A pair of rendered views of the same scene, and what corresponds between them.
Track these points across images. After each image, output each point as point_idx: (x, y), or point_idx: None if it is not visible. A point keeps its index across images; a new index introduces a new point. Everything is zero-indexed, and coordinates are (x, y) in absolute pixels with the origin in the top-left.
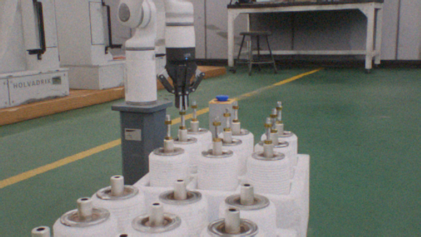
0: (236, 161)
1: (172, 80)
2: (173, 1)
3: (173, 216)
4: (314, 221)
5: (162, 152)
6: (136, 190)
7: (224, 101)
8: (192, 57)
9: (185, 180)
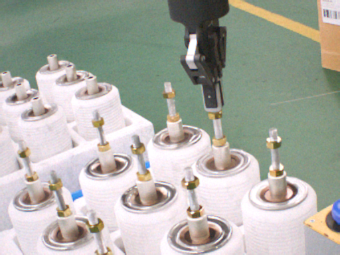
0: (81, 184)
1: (222, 49)
2: None
3: (17, 102)
4: None
5: (184, 134)
6: (81, 97)
7: (327, 215)
8: (170, 15)
9: (32, 100)
